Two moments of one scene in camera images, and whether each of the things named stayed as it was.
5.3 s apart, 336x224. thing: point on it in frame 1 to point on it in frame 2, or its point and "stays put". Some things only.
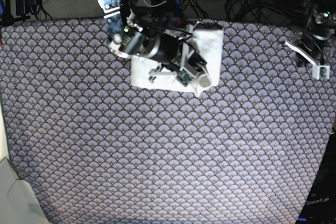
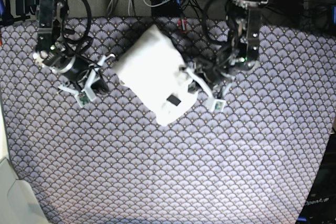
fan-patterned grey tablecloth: (87, 148) stays put
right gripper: (314, 43) to (213, 70)
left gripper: (173, 49) to (77, 69)
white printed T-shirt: (209, 42) to (151, 67)
